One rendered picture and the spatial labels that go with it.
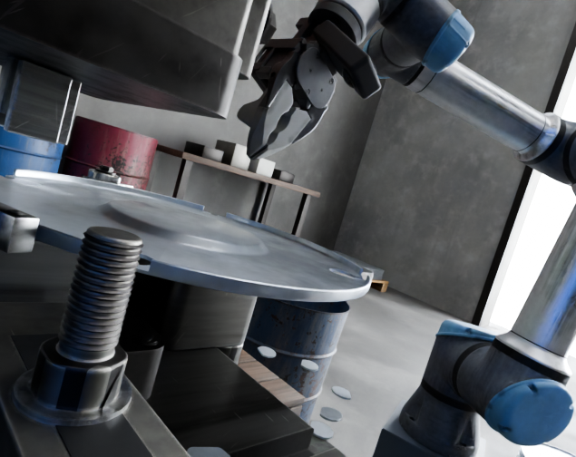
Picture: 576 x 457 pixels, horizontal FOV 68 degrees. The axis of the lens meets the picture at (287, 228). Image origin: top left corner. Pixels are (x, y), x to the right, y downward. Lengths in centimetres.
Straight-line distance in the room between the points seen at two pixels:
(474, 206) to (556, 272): 429
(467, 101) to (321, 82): 33
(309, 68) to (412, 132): 511
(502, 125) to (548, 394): 43
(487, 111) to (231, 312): 61
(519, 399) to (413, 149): 492
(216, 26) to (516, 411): 66
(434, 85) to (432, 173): 457
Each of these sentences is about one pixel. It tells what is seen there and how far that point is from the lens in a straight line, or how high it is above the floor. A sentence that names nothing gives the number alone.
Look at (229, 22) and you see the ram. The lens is 26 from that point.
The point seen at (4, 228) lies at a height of 79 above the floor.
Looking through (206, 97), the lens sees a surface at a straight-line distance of 22.
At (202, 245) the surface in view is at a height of 78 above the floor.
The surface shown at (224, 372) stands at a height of 71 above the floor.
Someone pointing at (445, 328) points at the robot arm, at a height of 66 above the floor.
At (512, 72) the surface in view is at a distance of 538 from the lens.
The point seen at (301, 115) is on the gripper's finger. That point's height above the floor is 92.
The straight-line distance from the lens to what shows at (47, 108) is 27.
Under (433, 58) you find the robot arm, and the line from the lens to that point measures 66.
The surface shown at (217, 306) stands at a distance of 32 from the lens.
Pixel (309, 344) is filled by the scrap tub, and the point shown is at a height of 37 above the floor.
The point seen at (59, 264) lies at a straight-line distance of 23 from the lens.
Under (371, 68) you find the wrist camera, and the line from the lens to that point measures 49.
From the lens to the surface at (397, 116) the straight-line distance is 580.
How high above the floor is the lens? 84
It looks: 6 degrees down
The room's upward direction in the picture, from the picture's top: 17 degrees clockwise
